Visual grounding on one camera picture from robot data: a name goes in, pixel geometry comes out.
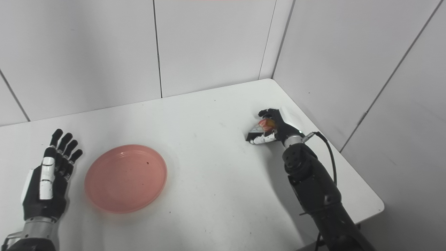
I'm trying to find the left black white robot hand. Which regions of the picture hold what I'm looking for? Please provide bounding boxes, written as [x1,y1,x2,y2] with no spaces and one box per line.
[21,129,84,222]

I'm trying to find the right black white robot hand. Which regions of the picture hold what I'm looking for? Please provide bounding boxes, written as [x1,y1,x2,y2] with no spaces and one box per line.
[250,108,306,145]

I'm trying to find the cake slice with fruit topping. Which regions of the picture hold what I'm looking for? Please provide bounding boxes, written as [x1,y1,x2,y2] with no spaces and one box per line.
[246,119,276,142]

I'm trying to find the pink round plate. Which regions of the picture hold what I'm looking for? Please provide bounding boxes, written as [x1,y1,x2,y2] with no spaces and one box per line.
[84,144,168,214]

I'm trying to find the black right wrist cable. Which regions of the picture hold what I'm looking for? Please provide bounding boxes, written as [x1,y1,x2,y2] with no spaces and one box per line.
[302,131,338,185]

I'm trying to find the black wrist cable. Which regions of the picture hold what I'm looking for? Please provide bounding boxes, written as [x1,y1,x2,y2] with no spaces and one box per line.
[302,131,338,185]
[1,232,21,249]

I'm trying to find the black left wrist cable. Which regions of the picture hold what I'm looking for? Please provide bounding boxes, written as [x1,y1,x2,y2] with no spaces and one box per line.
[1,232,21,249]

